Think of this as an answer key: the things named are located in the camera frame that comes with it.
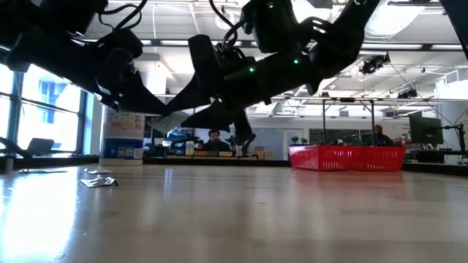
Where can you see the grey laptop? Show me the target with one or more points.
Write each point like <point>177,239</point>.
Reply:
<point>41,146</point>

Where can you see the red plastic basket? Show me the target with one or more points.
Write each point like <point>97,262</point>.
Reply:
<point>318,159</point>
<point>380,159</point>

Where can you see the silver foil packet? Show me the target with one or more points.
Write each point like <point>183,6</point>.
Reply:
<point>98,182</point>

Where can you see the person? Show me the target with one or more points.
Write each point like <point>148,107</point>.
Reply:
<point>380,136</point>
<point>215,139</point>

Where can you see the brown cardboard boxes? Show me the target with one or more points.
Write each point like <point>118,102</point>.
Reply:
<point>261,151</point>

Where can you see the black ceiling camera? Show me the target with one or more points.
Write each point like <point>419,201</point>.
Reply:
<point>407,94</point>

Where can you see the black ceiling camera mount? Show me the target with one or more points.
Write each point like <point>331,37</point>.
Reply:
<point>374,64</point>

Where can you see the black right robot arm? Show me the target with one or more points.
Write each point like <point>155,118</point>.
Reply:
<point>336,36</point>

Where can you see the background black station frame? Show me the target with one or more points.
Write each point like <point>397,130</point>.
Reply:
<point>347,99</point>

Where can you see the white carton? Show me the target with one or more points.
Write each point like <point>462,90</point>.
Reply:
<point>189,148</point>

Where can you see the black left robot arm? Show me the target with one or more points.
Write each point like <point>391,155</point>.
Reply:
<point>47,51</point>

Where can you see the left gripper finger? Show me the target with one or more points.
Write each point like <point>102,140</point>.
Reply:
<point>142,93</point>
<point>140,106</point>

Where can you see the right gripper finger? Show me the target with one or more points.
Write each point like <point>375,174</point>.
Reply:
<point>197,96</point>
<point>215,118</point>

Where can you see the white wipes canister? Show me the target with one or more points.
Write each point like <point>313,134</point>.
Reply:
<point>122,146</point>

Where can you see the small green plant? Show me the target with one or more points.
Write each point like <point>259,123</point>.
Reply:
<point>294,139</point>
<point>304,140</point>

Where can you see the black computer monitor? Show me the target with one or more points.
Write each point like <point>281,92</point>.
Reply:
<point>157,140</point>
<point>426,129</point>

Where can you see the silver ventilation duct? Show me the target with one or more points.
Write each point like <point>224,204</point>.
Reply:
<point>398,18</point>

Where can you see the white square printed packet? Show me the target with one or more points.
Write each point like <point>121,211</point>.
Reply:
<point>170,122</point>
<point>98,171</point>

